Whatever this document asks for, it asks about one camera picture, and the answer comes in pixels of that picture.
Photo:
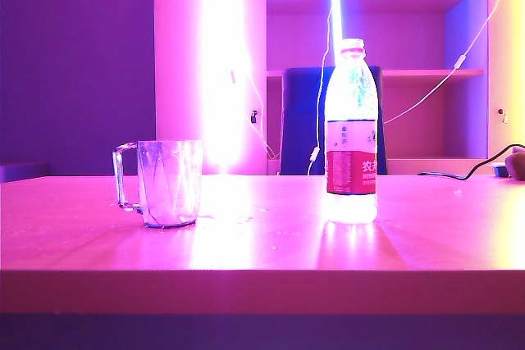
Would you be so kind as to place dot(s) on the clear mineral water bottle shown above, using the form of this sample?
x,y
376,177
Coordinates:
x,y
352,169

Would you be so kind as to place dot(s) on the clear glass mug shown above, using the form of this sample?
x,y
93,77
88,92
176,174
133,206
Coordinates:
x,y
168,186

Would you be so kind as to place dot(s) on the dark chair backrest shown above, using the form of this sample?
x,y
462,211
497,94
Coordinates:
x,y
301,120

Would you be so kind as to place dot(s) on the wide bright light tube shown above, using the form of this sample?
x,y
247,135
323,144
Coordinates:
x,y
223,59

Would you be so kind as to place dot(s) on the thin light tube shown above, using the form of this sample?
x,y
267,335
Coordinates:
x,y
337,18

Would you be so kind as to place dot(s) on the small blue object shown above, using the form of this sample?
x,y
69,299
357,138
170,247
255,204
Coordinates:
x,y
499,170

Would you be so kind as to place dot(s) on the dark low furniture piece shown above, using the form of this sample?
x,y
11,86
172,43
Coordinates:
x,y
24,172

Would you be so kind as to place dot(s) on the small cabinet knob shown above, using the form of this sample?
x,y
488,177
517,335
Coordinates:
x,y
500,112

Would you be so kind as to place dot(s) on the rounded pale object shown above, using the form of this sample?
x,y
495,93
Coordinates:
x,y
516,166

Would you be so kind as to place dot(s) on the small dark wall clip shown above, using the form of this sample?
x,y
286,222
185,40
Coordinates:
x,y
254,116

